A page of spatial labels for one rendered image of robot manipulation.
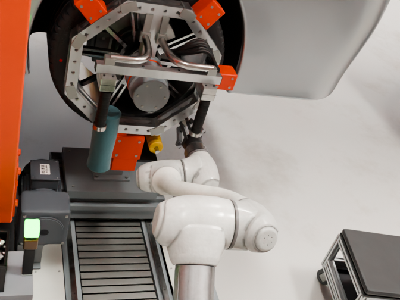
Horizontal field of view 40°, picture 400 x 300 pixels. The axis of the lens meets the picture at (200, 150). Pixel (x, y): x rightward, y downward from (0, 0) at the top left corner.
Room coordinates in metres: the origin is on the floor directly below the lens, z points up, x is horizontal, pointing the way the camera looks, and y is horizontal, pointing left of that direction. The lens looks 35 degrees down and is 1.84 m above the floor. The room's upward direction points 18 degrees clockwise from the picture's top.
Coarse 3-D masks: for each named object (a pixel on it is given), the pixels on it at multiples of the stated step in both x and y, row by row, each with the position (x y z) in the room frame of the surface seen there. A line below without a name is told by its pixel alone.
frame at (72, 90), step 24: (120, 0) 1.72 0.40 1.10; (144, 0) 1.77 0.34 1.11; (168, 0) 1.81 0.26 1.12; (96, 24) 1.66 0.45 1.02; (192, 24) 1.80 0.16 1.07; (72, 48) 1.64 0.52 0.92; (216, 48) 1.85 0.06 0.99; (72, 72) 1.65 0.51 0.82; (72, 96) 1.64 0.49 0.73; (192, 96) 1.88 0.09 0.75; (120, 120) 1.77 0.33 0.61; (144, 120) 1.81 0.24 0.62; (168, 120) 1.81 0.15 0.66
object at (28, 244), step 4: (24, 240) 1.06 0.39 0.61; (28, 240) 1.06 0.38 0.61; (32, 240) 1.06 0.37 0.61; (36, 240) 1.07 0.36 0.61; (24, 244) 1.05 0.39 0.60; (28, 244) 1.06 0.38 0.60; (32, 244) 1.06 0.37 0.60; (36, 244) 1.07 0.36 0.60; (24, 248) 1.05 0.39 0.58; (28, 248) 1.06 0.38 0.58; (32, 248) 1.06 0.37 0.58; (36, 248) 1.07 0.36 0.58
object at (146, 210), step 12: (60, 156) 2.00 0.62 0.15; (60, 168) 1.91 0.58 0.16; (72, 204) 1.72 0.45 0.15; (84, 204) 1.75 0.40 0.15; (96, 204) 1.77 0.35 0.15; (108, 204) 1.79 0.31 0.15; (120, 204) 1.82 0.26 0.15; (132, 204) 1.84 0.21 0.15; (144, 204) 1.87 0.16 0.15; (156, 204) 1.89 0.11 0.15; (72, 216) 1.70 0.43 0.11; (84, 216) 1.72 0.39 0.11; (96, 216) 1.74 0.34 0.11; (108, 216) 1.76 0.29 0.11; (120, 216) 1.79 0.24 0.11; (132, 216) 1.81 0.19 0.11; (144, 216) 1.83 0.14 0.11
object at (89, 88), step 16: (112, 32) 1.79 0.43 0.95; (192, 32) 1.92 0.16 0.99; (96, 48) 1.78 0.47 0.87; (128, 48) 1.86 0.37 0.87; (160, 48) 1.87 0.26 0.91; (80, 64) 1.92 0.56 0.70; (80, 80) 1.77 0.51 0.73; (96, 80) 1.94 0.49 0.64; (176, 80) 2.01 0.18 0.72; (96, 96) 1.81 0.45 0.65; (112, 96) 1.81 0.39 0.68; (128, 96) 1.95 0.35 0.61; (176, 96) 1.92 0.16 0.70; (128, 112) 1.83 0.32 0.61; (144, 112) 1.86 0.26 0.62
